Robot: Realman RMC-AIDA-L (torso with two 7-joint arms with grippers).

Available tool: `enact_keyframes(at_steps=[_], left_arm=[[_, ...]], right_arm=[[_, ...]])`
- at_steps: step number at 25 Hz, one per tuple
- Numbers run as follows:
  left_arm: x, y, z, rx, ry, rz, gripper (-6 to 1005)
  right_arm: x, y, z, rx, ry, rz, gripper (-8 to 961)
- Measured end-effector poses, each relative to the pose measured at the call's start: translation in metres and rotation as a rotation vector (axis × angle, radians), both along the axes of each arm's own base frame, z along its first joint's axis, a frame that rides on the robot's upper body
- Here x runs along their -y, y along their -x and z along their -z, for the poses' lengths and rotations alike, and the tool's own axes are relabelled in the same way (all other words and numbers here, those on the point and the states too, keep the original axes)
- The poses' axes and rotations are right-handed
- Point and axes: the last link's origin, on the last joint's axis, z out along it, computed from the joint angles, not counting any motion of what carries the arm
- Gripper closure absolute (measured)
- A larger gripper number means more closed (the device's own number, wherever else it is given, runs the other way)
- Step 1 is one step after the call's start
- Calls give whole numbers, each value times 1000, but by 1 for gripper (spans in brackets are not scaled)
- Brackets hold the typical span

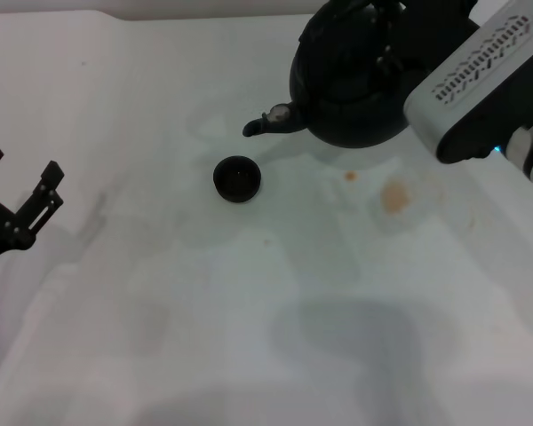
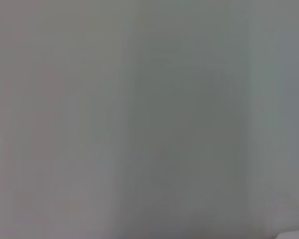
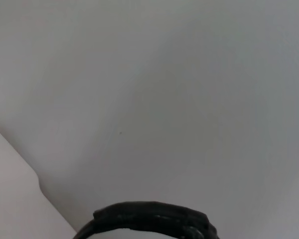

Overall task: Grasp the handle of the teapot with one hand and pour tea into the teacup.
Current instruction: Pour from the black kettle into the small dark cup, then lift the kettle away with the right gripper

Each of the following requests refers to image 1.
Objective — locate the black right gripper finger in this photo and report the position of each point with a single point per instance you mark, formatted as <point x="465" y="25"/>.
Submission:
<point x="387" y="62"/>
<point x="388" y="8"/>

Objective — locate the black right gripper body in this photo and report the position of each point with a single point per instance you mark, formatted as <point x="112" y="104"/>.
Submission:
<point x="435" y="26"/>

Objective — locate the black round teapot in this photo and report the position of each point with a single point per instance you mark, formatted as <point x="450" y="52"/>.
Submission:
<point x="337" y="111"/>

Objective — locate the dark brown teacup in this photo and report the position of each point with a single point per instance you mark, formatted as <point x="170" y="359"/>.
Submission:
<point x="237" y="186"/>

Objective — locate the white vented wrist housing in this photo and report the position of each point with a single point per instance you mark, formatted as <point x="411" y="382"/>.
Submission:
<point x="471" y="89"/>

